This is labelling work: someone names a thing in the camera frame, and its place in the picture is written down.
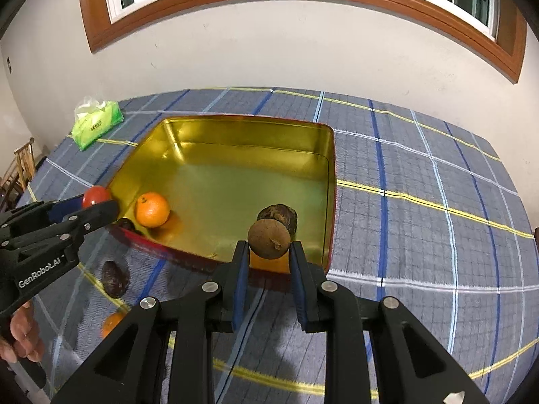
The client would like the wooden chair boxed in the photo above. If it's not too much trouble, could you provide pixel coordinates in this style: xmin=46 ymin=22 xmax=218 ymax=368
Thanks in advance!
xmin=0 ymin=137 xmax=36 ymax=215

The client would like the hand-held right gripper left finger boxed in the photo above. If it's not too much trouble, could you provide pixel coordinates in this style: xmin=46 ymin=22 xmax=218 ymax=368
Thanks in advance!
xmin=51 ymin=240 xmax=252 ymax=404

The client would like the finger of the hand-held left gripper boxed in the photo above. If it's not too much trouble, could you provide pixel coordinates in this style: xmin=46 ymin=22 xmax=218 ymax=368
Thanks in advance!
xmin=0 ymin=196 xmax=87 ymax=236
xmin=0 ymin=200 xmax=121 ymax=262

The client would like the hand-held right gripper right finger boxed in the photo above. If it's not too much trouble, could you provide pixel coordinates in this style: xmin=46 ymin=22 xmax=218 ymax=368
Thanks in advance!
xmin=288 ymin=240 xmax=491 ymax=404

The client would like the red tin box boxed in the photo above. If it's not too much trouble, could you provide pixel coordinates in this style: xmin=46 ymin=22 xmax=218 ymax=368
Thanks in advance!
xmin=103 ymin=114 xmax=338 ymax=274

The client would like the red tomato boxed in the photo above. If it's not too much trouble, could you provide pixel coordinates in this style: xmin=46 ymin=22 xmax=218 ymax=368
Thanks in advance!
xmin=82 ymin=186 xmax=113 ymax=209

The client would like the large dark wrinkled passion fruit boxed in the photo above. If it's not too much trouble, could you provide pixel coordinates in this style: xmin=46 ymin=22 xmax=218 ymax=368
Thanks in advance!
xmin=257 ymin=204 xmax=298 ymax=236

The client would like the dark smooth passion fruit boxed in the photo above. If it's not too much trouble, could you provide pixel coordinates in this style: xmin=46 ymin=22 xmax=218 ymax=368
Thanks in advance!
xmin=101 ymin=260 xmax=129 ymax=299

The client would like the green tissue pack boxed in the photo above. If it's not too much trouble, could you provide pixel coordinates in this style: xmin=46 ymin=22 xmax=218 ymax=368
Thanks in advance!
xmin=71 ymin=96 xmax=125 ymax=152

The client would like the person's left hand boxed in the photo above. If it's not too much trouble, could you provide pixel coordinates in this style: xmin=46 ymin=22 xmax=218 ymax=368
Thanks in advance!
xmin=0 ymin=301 xmax=45 ymax=363

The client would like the round brown fruit with stem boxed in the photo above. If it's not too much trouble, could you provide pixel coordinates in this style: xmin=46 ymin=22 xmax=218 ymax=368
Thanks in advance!
xmin=247 ymin=218 xmax=292 ymax=260

